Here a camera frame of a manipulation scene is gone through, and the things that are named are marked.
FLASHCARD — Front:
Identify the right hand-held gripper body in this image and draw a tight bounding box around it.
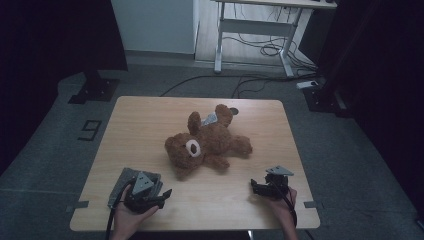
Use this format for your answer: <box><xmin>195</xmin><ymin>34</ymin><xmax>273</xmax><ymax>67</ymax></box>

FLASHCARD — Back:
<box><xmin>264</xmin><ymin>165</ymin><xmax>295</xmax><ymax>201</ymax></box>

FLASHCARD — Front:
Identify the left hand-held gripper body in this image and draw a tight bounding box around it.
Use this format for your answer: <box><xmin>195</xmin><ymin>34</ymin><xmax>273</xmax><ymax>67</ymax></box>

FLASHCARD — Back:
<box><xmin>124</xmin><ymin>171</ymin><xmax>167</xmax><ymax>214</ymax></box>

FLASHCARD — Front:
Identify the grey cloth garment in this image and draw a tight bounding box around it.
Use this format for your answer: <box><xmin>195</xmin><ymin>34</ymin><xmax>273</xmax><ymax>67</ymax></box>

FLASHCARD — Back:
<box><xmin>107</xmin><ymin>167</ymin><xmax>164</xmax><ymax>210</ymax></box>

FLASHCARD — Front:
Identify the brown teddy bear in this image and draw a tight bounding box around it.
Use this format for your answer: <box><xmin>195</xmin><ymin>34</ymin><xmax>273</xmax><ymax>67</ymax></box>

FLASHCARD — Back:
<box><xmin>164</xmin><ymin>103</ymin><xmax>253</xmax><ymax>181</ymax></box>

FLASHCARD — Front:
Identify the person's right hand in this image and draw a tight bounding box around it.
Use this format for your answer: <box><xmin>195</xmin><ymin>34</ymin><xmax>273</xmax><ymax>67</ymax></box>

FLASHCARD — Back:
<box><xmin>266</xmin><ymin>186</ymin><xmax>298</xmax><ymax>228</ymax></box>

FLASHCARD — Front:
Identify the person's left hand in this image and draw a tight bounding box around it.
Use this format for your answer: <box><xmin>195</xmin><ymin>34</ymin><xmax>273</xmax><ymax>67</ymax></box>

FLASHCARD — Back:
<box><xmin>113</xmin><ymin>194</ymin><xmax>160</xmax><ymax>234</ymax></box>

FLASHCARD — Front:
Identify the black tape floor mark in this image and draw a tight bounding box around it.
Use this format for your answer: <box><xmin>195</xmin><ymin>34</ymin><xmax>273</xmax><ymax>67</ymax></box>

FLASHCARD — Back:
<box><xmin>77</xmin><ymin>119</ymin><xmax>103</xmax><ymax>142</ymax></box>

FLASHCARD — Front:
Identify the white power strip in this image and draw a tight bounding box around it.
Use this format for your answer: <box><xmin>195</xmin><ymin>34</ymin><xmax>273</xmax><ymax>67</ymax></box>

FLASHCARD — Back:
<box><xmin>296</xmin><ymin>80</ymin><xmax>320</xmax><ymax>90</ymax></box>

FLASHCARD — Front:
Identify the dark curtain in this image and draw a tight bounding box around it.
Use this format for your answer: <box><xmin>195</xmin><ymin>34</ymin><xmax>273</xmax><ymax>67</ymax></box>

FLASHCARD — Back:
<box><xmin>316</xmin><ymin>0</ymin><xmax>424</xmax><ymax>214</ymax></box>
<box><xmin>0</xmin><ymin>0</ymin><xmax>129</xmax><ymax>174</ymax></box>

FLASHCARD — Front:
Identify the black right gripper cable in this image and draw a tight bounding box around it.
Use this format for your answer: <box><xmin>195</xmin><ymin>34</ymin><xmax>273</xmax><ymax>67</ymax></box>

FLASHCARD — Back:
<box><xmin>271</xmin><ymin>181</ymin><xmax>298</xmax><ymax>228</ymax></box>

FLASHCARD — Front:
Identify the black stand base plate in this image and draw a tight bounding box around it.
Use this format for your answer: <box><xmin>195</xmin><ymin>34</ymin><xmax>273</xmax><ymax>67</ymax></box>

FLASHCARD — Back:
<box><xmin>68</xmin><ymin>69</ymin><xmax>121</xmax><ymax>105</ymax></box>
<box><xmin>303</xmin><ymin>78</ymin><xmax>352</xmax><ymax>118</ymax></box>

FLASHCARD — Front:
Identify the long black floor cable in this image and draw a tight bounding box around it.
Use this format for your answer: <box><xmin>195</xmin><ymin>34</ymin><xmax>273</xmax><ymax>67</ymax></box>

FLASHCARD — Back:
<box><xmin>159</xmin><ymin>73</ymin><xmax>321</xmax><ymax>98</ymax></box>

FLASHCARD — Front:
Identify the tangle of black cables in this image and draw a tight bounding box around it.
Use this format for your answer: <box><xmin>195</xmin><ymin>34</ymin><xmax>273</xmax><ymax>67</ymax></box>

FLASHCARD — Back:
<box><xmin>222</xmin><ymin>3</ymin><xmax>318</xmax><ymax>73</ymax></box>

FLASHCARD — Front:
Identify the white metal frame desk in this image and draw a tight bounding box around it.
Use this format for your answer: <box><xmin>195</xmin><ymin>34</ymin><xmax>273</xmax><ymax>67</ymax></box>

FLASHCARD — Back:
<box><xmin>213</xmin><ymin>0</ymin><xmax>338</xmax><ymax>78</ymax></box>

